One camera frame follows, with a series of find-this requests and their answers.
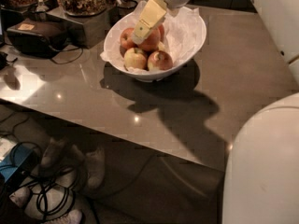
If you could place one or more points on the blue box on floor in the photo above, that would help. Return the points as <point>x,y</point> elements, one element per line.
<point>19,161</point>

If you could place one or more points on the white bowl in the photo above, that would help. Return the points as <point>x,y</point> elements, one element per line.
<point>187,56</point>

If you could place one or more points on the black device with label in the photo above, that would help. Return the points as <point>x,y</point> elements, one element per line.
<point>42,39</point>

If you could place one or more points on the red apple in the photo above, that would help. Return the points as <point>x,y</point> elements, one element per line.
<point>126,38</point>
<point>159,61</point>
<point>161,29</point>
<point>152,41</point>

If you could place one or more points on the grey metal stand block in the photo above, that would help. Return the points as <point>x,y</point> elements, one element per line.
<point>86,31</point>

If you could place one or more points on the metal scoop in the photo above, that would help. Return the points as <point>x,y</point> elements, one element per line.
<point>41,6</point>

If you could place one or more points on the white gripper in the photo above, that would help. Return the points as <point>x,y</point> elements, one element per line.
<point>150,12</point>

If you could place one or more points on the front left yellow-red apple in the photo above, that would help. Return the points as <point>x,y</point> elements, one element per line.
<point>135,58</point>

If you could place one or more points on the black cup with spoon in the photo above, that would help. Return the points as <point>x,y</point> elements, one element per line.
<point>125,7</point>

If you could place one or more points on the white paper liner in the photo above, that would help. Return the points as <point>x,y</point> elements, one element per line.
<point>183,31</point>

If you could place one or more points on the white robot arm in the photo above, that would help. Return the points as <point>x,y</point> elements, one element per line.
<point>261,183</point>

